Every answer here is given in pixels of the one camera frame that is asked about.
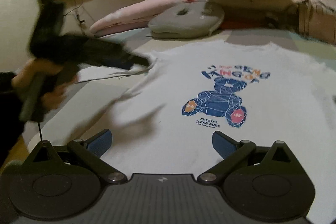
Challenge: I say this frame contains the wall cables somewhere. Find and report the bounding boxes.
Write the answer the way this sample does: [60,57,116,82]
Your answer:
[63,0,88,36]

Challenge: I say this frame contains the pink handbag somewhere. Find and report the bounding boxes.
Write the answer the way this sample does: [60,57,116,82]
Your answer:
[297,2,336,45]

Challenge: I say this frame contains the white printed t-shirt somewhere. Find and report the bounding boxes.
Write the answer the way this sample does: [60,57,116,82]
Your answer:
[24,40,336,216]

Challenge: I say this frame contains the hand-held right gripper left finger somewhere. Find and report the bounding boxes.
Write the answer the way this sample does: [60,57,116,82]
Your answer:
[25,129,128,185]

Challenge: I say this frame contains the long pink bolster pillow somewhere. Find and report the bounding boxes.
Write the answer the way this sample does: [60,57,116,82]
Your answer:
[89,0,210,38]

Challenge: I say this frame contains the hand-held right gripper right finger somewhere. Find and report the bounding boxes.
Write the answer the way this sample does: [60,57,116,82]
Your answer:
[197,131,300,185]

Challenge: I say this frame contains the grey round cushion with hole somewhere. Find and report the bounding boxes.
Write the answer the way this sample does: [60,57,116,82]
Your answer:
[148,2,225,39]

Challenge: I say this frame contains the orange cloth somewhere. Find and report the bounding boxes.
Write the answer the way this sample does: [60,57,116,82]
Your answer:
[223,18,263,28]

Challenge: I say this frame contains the person's left hand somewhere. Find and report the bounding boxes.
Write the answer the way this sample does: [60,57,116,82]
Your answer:
[12,59,77,109]

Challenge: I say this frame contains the beige pillow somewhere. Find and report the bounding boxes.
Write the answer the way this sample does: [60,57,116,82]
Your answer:
[210,0,290,18]

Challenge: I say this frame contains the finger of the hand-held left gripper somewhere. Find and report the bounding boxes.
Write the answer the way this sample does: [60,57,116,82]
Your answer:
[125,52,153,70]

